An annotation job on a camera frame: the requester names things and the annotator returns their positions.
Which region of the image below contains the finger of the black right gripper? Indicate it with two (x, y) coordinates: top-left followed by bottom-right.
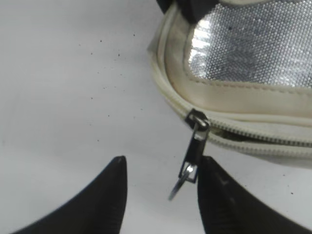
(156, 0), (220, 24)

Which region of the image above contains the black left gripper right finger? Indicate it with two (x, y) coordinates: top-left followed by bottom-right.
(197, 156), (311, 234)

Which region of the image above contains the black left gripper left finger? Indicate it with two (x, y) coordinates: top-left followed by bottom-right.
(17, 156), (128, 234)

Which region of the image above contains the metal zipper pull with ring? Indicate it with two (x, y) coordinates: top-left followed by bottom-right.
(168, 109), (211, 201)

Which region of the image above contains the cream insulated lunch bag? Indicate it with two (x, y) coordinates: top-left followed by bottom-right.
(148, 0), (312, 168)

